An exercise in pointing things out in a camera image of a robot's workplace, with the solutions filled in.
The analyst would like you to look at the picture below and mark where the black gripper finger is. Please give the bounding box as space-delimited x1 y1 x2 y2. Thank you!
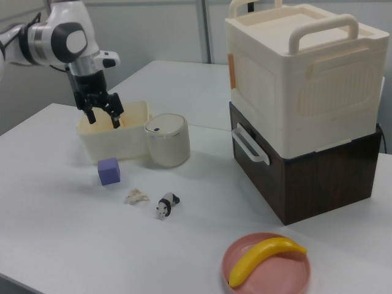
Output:
74 92 97 125
103 92 125 130

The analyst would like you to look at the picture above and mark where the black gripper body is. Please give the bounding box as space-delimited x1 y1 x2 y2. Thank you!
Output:
67 69 108 107

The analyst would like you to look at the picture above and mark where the cream plastic basket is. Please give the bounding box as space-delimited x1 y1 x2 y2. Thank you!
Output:
75 100 154 163

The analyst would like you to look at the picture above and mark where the purple cube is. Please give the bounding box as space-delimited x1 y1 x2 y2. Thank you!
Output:
97 157 121 187

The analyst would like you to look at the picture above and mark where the cream lidded trash can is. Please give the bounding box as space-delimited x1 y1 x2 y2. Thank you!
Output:
143 113 190 168

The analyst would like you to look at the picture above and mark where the small white crumpled figure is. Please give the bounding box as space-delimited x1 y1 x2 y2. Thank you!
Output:
124 189 150 205

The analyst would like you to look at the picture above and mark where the toy panda figure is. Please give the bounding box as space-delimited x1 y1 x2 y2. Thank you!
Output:
156 192 181 221

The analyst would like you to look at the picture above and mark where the orange tape strip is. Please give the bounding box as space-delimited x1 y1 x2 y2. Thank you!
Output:
227 52 238 90

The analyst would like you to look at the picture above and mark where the cream plastic storage box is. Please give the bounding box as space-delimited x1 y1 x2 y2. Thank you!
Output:
224 0 388 159

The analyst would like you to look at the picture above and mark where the yellow toy banana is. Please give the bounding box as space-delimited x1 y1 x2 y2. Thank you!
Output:
228 236 307 288

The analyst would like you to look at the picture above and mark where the dark brown wooden box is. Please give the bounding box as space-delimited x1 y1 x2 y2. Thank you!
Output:
228 101 383 227

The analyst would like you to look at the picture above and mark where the pink plate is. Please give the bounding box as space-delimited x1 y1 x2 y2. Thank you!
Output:
221 232 312 294

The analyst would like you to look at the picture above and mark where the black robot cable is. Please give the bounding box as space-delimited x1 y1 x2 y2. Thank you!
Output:
0 11 42 55

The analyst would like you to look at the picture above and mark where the white box handle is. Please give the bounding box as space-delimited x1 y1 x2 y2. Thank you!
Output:
232 127 271 165

